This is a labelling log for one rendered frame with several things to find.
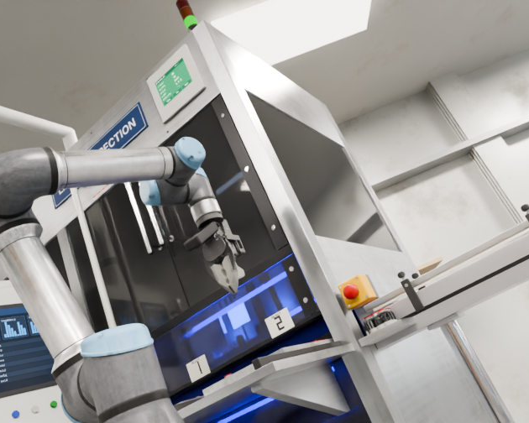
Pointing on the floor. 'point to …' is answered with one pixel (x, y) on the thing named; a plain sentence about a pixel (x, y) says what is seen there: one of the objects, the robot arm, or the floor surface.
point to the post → (299, 232)
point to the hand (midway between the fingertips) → (231, 288)
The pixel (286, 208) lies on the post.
